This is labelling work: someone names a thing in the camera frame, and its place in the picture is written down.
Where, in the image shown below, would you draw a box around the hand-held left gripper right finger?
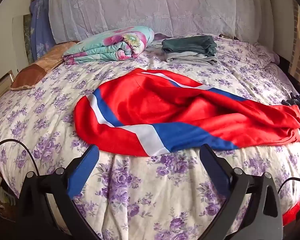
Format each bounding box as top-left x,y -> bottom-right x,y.
198,143 -> 284,240

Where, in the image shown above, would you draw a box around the green patterned picture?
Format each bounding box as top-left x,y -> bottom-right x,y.
23,14 -> 35,64

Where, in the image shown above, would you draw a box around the purple floral bedspread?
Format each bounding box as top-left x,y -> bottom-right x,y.
0,34 -> 300,240

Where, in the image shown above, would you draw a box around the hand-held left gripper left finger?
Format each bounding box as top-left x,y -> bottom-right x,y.
16,144 -> 100,240

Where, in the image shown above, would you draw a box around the lilac pillow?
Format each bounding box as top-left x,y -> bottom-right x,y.
250,42 -> 280,68

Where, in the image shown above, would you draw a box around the purple cloth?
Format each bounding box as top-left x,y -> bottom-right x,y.
154,32 -> 171,42

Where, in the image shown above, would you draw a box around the folded floral quilt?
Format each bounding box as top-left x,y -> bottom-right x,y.
62,27 -> 155,65

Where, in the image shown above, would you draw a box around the folded grey garment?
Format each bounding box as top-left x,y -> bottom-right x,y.
164,51 -> 219,67

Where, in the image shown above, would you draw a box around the red pants with blue-white stripes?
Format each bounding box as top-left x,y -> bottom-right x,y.
74,68 -> 300,157

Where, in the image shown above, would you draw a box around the person's red garment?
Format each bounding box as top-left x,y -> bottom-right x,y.
281,202 -> 300,227

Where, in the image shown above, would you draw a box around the white lace cloth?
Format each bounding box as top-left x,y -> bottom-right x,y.
49,0 -> 262,44

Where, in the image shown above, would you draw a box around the brown pillow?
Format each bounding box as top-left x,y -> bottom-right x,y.
10,41 -> 77,90

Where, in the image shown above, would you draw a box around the folded dark green garment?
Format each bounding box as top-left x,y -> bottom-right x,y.
161,35 -> 217,57

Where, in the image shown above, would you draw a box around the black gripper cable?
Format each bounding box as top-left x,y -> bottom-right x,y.
277,177 -> 300,196
0,138 -> 41,176

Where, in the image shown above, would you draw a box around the blue patterned cloth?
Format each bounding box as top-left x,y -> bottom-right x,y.
30,0 -> 56,60

